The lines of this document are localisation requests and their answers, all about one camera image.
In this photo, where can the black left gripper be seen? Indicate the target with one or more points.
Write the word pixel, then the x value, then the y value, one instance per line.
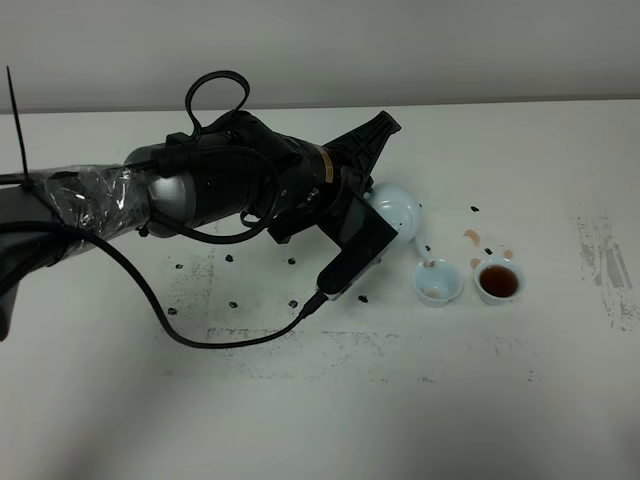
pixel 227 182

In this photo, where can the light blue porcelain teapot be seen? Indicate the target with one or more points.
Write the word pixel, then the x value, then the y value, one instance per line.
pixel 403 212

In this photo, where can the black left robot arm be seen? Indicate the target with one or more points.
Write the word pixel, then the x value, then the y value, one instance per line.
pixel 70 210

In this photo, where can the left light blue teacup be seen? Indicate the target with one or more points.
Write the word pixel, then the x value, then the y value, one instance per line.
pixel 437 282

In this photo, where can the light blue teacup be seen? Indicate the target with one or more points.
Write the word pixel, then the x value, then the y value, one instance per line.
pixel 437 282
pixel 498 281

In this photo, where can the right light blue teacup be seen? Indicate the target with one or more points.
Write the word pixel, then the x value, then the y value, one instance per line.
pixel 498 281

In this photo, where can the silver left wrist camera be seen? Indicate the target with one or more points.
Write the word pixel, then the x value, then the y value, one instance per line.
pixel 362 235

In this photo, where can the black cable tie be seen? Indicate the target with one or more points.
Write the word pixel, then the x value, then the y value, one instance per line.
pixel 17 130

